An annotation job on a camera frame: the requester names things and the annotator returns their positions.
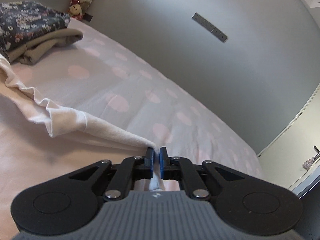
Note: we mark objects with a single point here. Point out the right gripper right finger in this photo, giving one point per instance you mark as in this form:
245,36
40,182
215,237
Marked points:
244,202

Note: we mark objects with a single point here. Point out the beige folded garment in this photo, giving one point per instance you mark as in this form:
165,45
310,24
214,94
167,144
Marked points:
31,52

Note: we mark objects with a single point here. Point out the polka dot bed sheet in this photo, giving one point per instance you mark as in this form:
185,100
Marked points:
150,92

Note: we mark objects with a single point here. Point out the small hanging fabric pouch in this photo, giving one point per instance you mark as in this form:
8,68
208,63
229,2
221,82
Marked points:
308,164

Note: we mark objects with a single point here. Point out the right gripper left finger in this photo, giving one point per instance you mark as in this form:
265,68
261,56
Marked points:
71,201

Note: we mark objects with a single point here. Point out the dark floral folded garment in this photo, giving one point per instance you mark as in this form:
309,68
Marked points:
24,21

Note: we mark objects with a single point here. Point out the cream door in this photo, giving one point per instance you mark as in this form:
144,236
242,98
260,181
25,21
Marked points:
282,160

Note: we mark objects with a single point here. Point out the cream long sleeve shirt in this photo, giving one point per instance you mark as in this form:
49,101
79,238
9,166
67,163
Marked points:
53,116

